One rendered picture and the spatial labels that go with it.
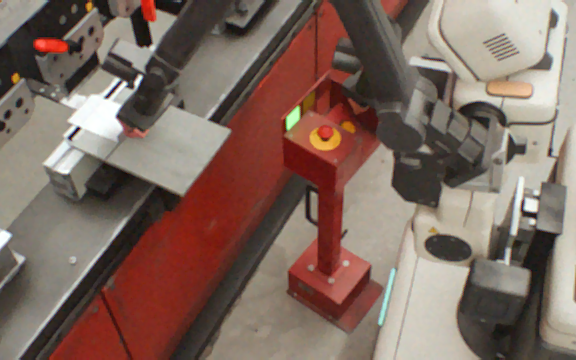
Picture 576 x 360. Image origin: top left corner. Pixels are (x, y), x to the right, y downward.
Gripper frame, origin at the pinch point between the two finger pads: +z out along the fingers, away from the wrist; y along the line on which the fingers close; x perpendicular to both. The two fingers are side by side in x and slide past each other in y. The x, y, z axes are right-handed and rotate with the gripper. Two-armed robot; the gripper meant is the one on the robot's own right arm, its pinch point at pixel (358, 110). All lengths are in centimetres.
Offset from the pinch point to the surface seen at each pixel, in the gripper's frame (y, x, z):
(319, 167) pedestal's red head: -1.1, 15.5, 5.9
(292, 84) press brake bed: 23.4, -11.5, 24.4
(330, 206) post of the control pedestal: -6.0, 8.6, 30.9
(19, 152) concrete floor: 105, 28, 108
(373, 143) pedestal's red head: -6.8, -0.7, 8.6
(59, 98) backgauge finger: 47, 49, -10
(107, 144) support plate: 31, 52, -14
